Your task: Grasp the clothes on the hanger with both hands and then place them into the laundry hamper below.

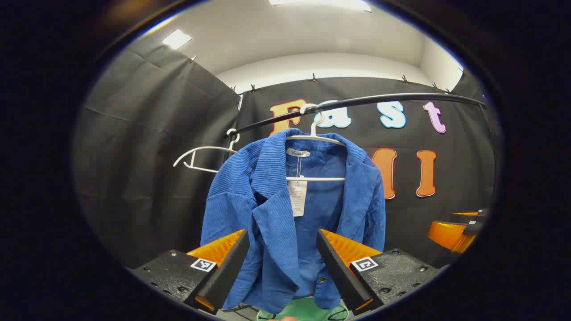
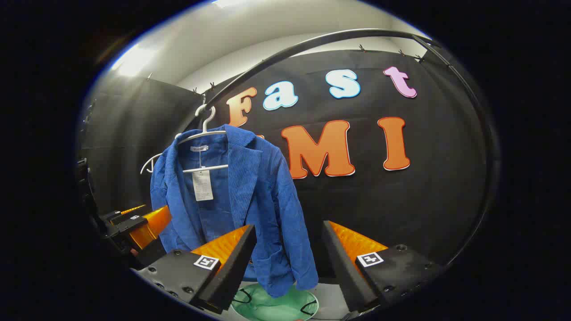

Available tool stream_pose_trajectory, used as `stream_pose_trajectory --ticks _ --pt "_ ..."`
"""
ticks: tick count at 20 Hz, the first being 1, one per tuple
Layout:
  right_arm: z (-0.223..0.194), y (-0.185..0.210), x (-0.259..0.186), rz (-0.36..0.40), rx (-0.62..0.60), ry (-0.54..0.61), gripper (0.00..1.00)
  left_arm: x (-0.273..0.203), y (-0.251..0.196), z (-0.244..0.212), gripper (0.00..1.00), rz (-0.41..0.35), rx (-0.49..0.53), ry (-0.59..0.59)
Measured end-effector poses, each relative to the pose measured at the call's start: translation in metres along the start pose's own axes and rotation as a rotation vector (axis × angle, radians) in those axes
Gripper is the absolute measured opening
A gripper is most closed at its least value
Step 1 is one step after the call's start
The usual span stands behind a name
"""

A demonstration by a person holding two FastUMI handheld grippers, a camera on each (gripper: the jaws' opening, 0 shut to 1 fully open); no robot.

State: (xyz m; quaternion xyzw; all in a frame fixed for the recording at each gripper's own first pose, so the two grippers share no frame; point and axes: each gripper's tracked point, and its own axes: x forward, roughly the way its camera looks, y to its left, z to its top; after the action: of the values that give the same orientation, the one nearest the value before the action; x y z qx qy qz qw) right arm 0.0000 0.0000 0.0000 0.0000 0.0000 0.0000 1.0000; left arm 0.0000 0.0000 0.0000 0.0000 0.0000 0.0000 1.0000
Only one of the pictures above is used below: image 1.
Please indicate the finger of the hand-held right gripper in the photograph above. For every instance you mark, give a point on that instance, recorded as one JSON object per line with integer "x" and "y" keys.
{"x": 448, "y": 235}
{"x": 468, "y": 217}

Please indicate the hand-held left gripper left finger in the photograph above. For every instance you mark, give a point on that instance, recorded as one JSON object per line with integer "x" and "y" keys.
{"x": 227, "y": 276}

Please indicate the white clothes hanger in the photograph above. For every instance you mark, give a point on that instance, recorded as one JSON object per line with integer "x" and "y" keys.
{"x": 205, "y": 148}
{"x": 316, "y": 179}

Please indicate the small square ceiling light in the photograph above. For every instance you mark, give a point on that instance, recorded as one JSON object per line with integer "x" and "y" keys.
{"x": 176, "y": 39}

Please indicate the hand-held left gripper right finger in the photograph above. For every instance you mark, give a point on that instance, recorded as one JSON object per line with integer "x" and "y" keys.
{"x": 341, "y": 278}

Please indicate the green laundry hamper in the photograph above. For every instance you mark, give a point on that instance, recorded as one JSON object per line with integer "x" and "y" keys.
{"x": 308, "y": 310}

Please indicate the long ceiling light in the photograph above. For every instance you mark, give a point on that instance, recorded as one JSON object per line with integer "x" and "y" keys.
{"x": 321, "y": 3}

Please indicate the black clothes rail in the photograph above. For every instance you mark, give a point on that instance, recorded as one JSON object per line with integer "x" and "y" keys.
{"x": 379, "y": 98}

